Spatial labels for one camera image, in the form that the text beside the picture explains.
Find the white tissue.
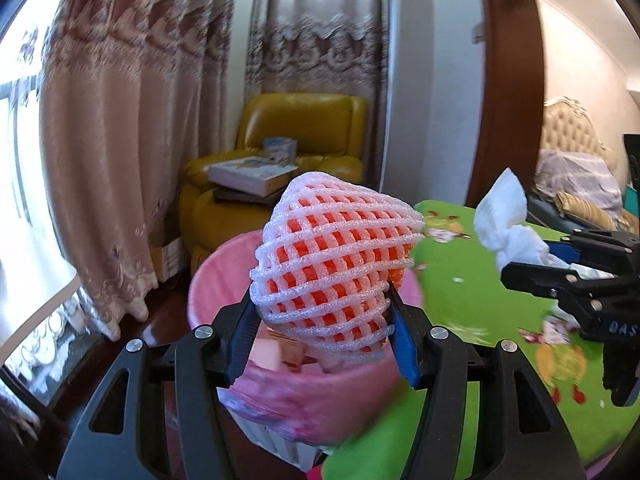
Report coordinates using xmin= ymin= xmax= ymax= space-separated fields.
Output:
xmin=473 ymin=168 xmax=585 ymax=292

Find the pink foam fruit net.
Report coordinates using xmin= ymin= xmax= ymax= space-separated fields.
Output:
xmin=248 ymin=171 xmax=424 ymax=362

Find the pink lined trash bin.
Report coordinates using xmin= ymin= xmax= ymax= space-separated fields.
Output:
xmin=188 ymin=230 xmax=406 ymax=445

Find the striped gold bolster pillow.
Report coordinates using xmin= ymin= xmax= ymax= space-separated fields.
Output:
xmin=553 ymin=191 xmax=616 ymax=231

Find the purple striped pillow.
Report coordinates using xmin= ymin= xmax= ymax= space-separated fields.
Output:
xmin=534 ymin=148 xmax=623 ymax=221

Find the green cartoon tablecloth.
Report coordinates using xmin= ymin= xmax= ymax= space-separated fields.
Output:
xmin=311 ymin=200 xmax=639 ymax=479

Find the beige tufted headboard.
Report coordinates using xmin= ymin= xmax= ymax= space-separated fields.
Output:
xmin=539 ymin=96 xmax=617 ymax=172

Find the dark brown wooden door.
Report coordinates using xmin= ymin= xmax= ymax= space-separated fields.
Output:
xmin=465 ymin=0 xmax=546 ymax=207

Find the white book on armchair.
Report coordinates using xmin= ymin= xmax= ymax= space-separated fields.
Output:
xmin=206 ymin=156 xmax=298 ymax=197

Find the small blue box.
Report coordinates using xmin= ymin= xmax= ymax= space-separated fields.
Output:
xmin=262 ymin=136 xmax=297 ymax=165

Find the lace patterned curtain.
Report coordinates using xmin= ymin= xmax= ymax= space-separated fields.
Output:
xmin=17 ymin=0 xmax=388 ymax=340

